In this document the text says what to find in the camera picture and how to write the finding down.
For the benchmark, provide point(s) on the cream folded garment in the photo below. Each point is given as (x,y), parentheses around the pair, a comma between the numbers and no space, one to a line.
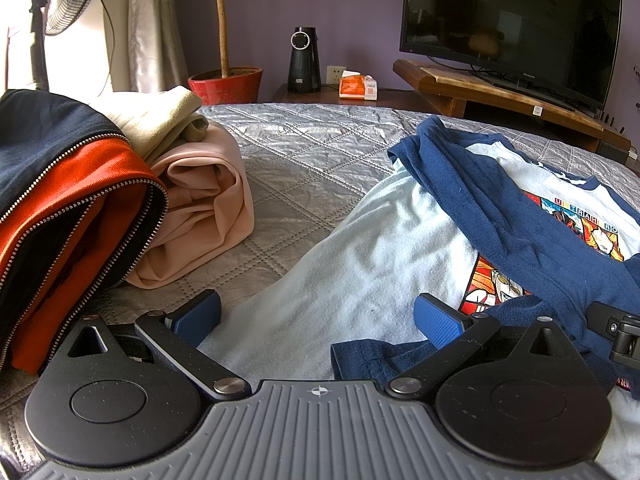
(150,120)

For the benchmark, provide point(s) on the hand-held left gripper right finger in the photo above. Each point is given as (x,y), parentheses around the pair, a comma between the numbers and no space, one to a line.
(435,320)

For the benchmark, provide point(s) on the potted tree in red pot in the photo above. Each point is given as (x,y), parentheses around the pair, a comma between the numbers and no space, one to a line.
(225,87)

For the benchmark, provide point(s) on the black television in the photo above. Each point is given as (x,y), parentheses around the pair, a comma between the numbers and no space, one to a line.
(500,10)

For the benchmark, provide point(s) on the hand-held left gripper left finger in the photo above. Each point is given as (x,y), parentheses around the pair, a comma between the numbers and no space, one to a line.
(200,312)

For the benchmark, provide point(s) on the black router with antennas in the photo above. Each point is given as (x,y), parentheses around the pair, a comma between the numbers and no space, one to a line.
(607,122)

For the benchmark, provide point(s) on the black standing fan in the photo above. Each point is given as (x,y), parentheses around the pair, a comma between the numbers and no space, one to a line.
(67,10)

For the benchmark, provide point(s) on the beige curtain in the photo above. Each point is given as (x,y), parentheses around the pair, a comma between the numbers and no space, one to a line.
(155,35)

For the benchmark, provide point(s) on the white wall socket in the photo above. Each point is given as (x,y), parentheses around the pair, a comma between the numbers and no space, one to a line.
(334,72)

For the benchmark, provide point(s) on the white and blue printed shirt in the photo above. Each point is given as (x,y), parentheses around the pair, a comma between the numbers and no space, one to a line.
(375,240)

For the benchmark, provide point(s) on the navy and orange zip bag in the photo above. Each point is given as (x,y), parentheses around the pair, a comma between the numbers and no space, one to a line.
(45,130)

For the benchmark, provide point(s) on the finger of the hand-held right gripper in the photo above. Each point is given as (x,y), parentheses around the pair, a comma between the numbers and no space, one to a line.
(607,319)

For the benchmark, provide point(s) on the wooden television stand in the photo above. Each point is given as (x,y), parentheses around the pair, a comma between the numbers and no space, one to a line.
(430,82)

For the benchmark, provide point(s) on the orange tissue pack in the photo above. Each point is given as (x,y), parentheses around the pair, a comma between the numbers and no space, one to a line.
(356,87)

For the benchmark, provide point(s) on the pink folded garment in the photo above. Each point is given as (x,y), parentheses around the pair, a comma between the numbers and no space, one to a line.
(210,220)

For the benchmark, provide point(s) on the dark low cabinet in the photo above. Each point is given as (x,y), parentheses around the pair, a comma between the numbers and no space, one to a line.
(615,152)

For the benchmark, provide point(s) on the dark low side table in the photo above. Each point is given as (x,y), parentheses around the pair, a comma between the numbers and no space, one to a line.
(300,97)

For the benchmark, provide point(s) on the black cylindrical appliance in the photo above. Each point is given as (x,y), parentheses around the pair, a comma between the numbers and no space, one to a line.
(303,67)

